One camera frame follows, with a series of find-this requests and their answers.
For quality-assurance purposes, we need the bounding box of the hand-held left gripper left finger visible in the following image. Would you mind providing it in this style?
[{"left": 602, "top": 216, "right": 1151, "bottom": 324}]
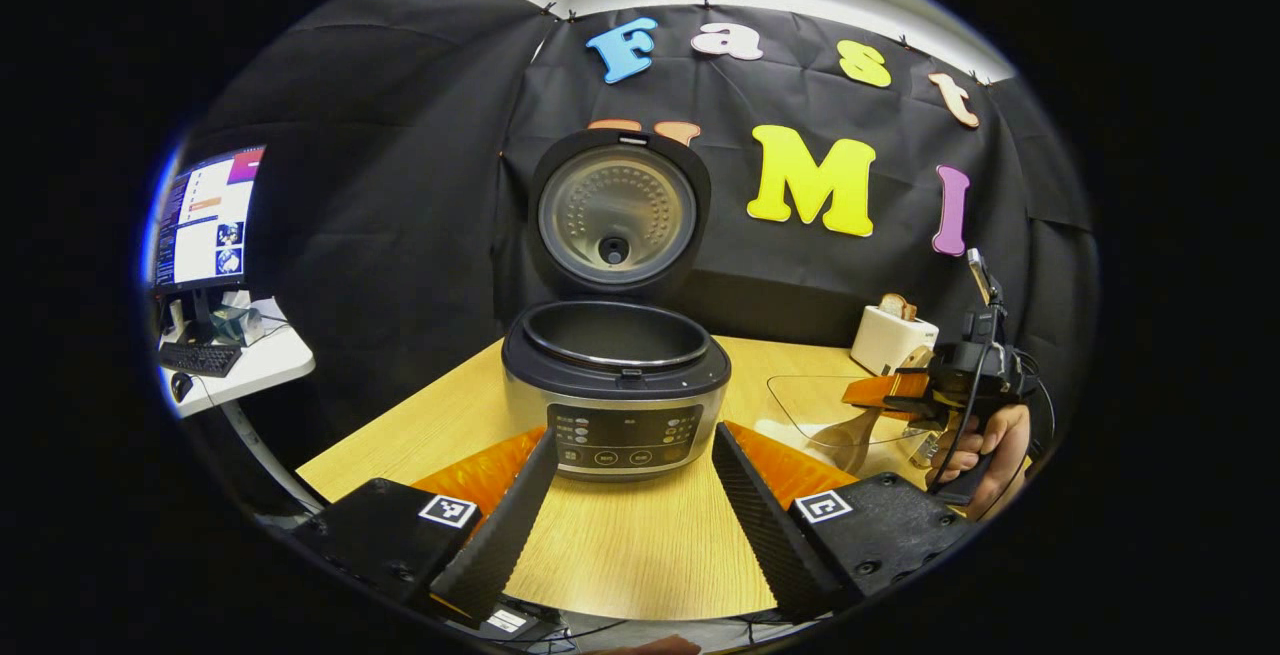
[{"left": 288, "top": 425, "right": 562, "bottom": 629}]

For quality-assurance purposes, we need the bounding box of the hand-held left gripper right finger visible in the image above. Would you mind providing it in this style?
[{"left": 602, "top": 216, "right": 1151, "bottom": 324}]
[{"left": 711, "top": 420, "right": 980, "bottom": 625}]

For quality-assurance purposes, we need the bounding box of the wooden spoon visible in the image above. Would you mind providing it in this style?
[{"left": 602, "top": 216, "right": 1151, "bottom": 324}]
[{"left": 808, "top": 345, "right": 936, "bottom": 477}]

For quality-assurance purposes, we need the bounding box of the black rice cooker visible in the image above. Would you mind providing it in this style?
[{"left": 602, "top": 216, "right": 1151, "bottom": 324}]
[{"left": 500, "top": 128, "right": 733, "bottom": 483}]

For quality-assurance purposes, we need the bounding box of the white toaster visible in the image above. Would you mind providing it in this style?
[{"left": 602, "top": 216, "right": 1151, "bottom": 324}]
[{"left": 850, "top": 305, "right": 941, "bottom": 378}]

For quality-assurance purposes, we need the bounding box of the clear plastic container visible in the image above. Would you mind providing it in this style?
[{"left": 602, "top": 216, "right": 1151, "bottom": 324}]
[{"left": 765, "top": 375, "right": 941, "bottom": 481}]

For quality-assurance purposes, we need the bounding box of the white side table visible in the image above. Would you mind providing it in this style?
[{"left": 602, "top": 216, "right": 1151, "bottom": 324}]
[{"left": 158, "top": 297, "right": 326, "bottom": 516}]

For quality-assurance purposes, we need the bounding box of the clear plastic bag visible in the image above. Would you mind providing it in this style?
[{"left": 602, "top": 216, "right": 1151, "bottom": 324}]
[{"left": 208, "top": 303, "right": 265, "bottom": 348}]

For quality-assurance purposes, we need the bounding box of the black keyboard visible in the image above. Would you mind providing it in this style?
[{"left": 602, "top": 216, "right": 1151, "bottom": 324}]
[{"left": 158, "top": 341, "right": 244, "bottom": 379}]

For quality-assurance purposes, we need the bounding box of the computer monitor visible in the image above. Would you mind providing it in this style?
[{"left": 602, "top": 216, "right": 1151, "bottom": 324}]
[{"left": 150, "top": 145, "right": 268, "bottom": 296}]

